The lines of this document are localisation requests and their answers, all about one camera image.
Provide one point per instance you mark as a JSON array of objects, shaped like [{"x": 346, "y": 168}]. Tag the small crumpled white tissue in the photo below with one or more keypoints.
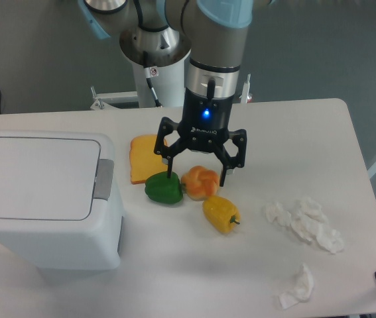
[{"x": 302, "y": 289}]

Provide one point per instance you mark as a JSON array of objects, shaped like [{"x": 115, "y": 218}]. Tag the large crumpled white tissue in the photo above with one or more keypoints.
[{"x": 307, "y": 222}]

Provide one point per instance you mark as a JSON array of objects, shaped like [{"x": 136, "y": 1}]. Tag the white trash can lid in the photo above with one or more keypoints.
[{"x": 47, "y": 178}]

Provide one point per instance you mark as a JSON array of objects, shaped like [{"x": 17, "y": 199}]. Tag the white plastic trash can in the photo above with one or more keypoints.
[{"x": 89, "y": 244}]

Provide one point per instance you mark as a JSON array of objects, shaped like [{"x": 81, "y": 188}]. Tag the green toy bell pepper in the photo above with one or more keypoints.
[{"x": 163, "y": 189}]

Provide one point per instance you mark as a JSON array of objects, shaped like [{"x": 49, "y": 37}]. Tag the orange knotted toy bun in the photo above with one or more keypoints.
[{"x": 199, "y": 183}]

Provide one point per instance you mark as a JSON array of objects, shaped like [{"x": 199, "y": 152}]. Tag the yellow toy bell pepper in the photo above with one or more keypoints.
[{"x": 221, "y": 213}]

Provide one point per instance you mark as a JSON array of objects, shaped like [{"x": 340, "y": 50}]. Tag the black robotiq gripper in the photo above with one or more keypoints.
[{"x": 203, "y": 128}]

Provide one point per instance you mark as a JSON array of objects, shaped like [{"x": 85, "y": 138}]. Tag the toy toast slice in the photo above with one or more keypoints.
[{"x": 144, "y": 162}]

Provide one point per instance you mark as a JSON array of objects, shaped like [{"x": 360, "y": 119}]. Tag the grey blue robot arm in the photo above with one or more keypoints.
[{"x": 187, "y": 17}]

